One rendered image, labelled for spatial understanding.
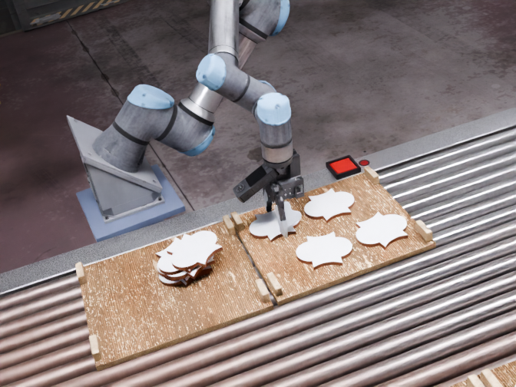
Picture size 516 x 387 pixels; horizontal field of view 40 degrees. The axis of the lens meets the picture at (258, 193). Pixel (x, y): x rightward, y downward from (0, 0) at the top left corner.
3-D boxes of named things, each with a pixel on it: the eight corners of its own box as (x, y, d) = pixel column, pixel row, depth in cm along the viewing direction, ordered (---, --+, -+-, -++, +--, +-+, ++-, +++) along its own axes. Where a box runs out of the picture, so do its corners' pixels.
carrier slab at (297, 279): (230, 222, 189) (229, 217, 188) (368, 175, 197) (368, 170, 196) (278, 305, 161) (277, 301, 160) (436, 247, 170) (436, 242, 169)
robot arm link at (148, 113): (111, 112, 204) (135, 73, 201) (151, 132, 211) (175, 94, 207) (117, 128, 194) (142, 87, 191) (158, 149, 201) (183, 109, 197)
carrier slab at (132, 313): (78, 272, 181) (76, 268, 180) (229, 223, 188) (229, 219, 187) (97, 372, 153) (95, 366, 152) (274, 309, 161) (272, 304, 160)
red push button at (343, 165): (329, 167, 204) (329, 163, 203) (348, 161, 205) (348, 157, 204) (338, 177, 199) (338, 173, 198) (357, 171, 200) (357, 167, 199)
